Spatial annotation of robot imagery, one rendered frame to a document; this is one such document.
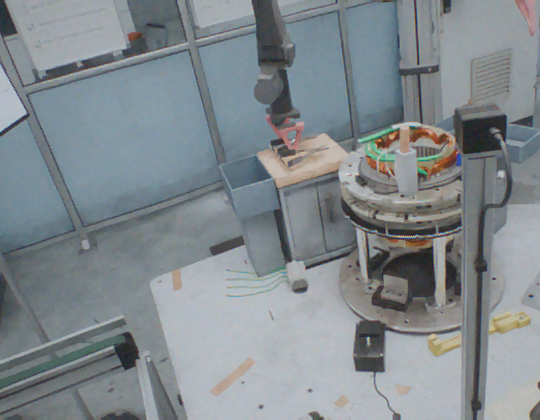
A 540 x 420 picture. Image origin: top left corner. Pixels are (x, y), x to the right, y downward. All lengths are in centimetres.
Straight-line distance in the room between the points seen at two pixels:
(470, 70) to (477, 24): 28
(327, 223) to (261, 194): 20
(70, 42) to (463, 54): 231
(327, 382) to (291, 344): 14
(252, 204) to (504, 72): 268
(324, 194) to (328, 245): 15
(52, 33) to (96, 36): 23
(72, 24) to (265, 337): 226
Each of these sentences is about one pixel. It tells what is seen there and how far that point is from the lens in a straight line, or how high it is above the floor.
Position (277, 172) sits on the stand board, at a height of 106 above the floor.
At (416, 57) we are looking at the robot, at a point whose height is 120.
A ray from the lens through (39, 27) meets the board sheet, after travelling 307.
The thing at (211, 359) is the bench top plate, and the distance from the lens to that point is 119.
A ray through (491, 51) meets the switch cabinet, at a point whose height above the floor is 65.
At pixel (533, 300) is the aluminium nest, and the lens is 123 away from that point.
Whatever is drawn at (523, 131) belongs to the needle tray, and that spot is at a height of 105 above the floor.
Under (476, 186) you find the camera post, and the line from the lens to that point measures 58.
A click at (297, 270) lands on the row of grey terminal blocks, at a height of 82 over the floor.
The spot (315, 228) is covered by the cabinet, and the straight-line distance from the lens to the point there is 132.
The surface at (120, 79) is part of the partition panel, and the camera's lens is 316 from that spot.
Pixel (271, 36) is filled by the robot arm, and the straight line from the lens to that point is 120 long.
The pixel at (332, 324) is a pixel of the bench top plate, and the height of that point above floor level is 78.
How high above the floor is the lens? 160
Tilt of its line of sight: 29 degrees down
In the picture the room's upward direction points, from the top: 12 degrees counter-clockwise
